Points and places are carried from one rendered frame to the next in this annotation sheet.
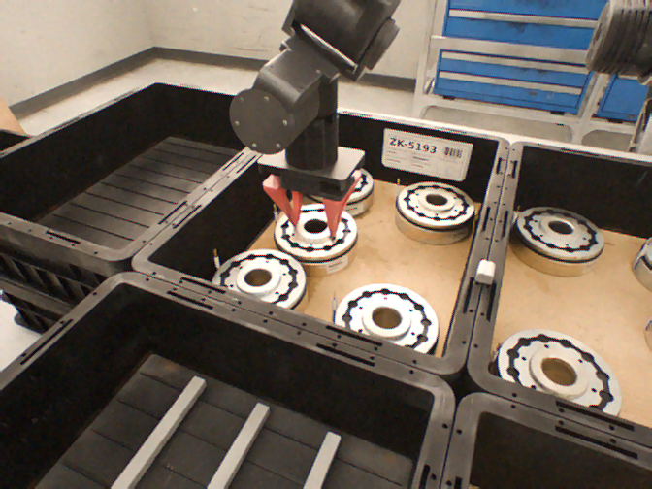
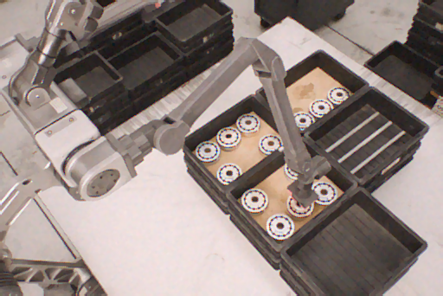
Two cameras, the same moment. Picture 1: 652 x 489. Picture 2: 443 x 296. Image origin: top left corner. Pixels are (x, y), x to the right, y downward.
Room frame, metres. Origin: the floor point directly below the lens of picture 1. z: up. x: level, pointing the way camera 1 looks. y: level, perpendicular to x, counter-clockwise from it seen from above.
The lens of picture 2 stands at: (1.22, 0.23, 2.43)
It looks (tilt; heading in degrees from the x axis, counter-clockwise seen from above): 55 degrees down; 214
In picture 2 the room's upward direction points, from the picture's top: 6 degrees counter-clockwise
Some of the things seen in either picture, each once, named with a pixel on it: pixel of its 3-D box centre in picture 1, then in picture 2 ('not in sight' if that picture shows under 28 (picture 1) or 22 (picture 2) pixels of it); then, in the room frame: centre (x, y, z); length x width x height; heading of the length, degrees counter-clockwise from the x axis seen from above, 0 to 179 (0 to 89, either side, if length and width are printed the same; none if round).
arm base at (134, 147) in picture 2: not in sight; (131, 148); (0.77, -0.36, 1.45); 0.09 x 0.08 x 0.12; 69
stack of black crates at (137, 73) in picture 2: not in sight; (148, 79); (-0.25, -1.25, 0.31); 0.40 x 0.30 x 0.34; 159
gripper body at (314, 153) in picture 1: (310, 141); (303, 189); (0.42, 0.02, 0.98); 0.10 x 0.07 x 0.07; 67
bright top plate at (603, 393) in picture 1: (556, 375); (271, 144); (0.21, -0.20, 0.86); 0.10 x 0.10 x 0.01
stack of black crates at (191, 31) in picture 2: not in sight; (197, 41); (-0.62, -1.11, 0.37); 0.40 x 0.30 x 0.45; 159
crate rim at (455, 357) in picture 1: (355, 197); (291, 189); (0.41, -0.03, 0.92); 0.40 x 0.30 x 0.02; 157
